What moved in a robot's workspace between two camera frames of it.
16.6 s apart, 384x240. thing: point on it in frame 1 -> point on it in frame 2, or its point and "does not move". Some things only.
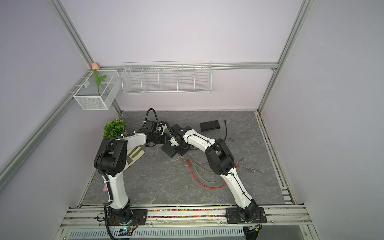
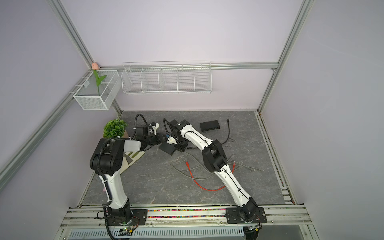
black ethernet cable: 226,128 -> 221,144
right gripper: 181,152 does not move
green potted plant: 114,128 does not move
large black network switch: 168,148 does not move
